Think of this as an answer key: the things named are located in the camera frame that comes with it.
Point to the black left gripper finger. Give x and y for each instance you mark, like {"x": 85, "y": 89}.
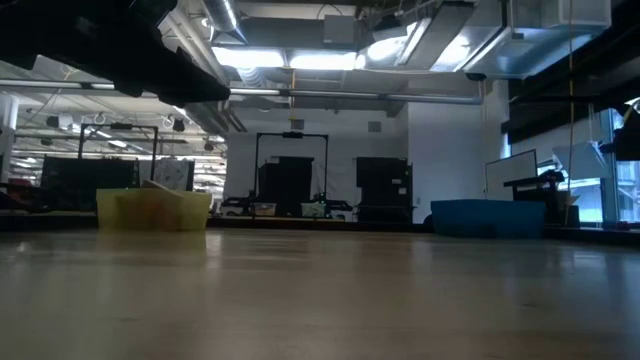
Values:
{"x": 195, "y": 85}

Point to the black background robot arm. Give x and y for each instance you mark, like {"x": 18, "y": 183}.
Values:
{"x": 235, "y": 207}
{"x": 340, "y": 205}

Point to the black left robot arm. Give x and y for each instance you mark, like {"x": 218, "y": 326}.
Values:
{"x": 50, "y": 25}

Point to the window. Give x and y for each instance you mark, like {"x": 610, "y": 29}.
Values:
{"x": 627, "y": 190}

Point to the ceiling light panel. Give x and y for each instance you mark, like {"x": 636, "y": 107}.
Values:
{"x": 250, "y": 57}

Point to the white printed board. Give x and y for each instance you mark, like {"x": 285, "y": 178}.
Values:
{"x": 167, "y": 175}

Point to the cluttered black desk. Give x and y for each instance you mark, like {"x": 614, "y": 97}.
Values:
{"x": 537, "y": 192}

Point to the whiteboard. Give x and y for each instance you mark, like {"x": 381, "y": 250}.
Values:
{"x": 510, "y": 175}

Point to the black monitor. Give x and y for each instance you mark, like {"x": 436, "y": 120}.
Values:
{"x": 85, "y": 182}

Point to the clear plastic bin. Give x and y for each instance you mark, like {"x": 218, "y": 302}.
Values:
{"x": 263, "y": 209}
{"x": 313, "y": 210}

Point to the yellow plastic bin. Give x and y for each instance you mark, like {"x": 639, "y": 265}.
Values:
{"x": 107, "y": 212}

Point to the blue plastic bin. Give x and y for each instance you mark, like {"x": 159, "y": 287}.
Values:
{"x": 487, "y": 220}

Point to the black gantry frame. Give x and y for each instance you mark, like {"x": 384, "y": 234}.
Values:
{"x": 120, "y": 126}
{"x": 292, "y": 135}

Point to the silver round duct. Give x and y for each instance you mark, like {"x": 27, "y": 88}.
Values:
{"x": 225, "y": 17}

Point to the grey wall vent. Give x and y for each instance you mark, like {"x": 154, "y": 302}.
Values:
{"x": 297, "y": 124}
{"x": 374, "y": 126}

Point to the large silver duct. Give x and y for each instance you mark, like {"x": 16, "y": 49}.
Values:
{"x": 520, "y": 50}

